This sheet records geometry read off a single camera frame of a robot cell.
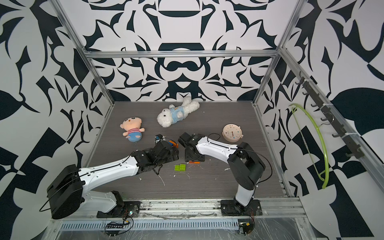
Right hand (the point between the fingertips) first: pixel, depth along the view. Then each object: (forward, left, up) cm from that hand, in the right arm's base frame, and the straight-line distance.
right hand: (191, 157), depth 89 cm
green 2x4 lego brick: (-5, +8, -2) cm, 10 cm away
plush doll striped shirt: (+20, +38, +4) cm, 43 cm away
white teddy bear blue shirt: (+26, +16, +5) cm, 31 cm away
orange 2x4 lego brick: (-2, -2, -2) cm, 4 cm away
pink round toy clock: (+17, -27, -1) cm, 32 cm away
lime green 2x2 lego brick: (-6, +5, 0) cm, 8 cm away
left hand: (+1, +10, +7) cm, 12 cm away
